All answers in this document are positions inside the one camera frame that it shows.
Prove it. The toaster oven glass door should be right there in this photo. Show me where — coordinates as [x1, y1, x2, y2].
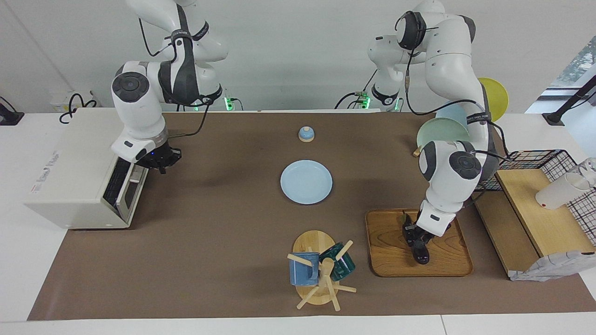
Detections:
[115, 165, 149, 221]

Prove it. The black wire basket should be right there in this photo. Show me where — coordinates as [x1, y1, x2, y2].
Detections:
[476, 150, 596, 242]

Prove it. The blue mug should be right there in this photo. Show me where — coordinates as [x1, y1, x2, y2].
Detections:
[289, 252, 321, 287]

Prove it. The dark green mug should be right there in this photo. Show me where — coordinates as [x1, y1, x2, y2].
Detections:
[319, 242, 356, 281]

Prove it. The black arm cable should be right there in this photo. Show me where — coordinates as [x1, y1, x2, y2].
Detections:
[395, 12, 515, 163]
[137, 16, 219, 140]

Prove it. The light blue serving plate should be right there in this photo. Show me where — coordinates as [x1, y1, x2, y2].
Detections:
[280, 160, 333, 205]

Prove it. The light blue racked plate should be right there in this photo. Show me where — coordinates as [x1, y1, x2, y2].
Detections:
[435, 103, 468, 126]

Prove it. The pale green plate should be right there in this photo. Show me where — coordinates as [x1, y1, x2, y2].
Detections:
[416, 117, 471, 152]

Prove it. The metal oven wire rack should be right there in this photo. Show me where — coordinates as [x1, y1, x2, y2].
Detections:
[103, 157, 132, 206]

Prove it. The beige toaster oven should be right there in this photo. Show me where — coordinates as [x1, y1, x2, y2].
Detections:
[24, 108, 149, 229]

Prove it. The coiled black cable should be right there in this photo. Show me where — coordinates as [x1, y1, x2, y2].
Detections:
[59, 93, 98, 124]

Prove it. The yellow plate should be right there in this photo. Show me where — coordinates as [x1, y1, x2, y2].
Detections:
[479, 77, 509, 122]

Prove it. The brown table mat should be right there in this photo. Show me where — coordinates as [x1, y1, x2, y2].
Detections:
[27, 112, 596, 322]

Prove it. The dark purple eggplant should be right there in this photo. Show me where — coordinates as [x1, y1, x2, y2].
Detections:
[399, 212, 431, 266]

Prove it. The wooden mug tree stand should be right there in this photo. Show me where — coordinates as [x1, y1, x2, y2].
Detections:
[286, 230, 357, 311]

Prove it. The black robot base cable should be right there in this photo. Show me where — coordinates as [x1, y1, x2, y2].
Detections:
[334, 70, 378, 111]

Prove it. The white paper cup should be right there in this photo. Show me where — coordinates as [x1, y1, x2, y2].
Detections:
[535, 171, 596, 210]

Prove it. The wooden serving tray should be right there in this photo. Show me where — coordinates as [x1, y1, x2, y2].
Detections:
[366, 208, 473, 278]

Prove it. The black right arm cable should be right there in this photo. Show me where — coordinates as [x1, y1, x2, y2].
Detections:
[137, 16, 219, 140]

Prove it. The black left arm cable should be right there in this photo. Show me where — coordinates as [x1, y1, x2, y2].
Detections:
[395, 12, 515, 163]

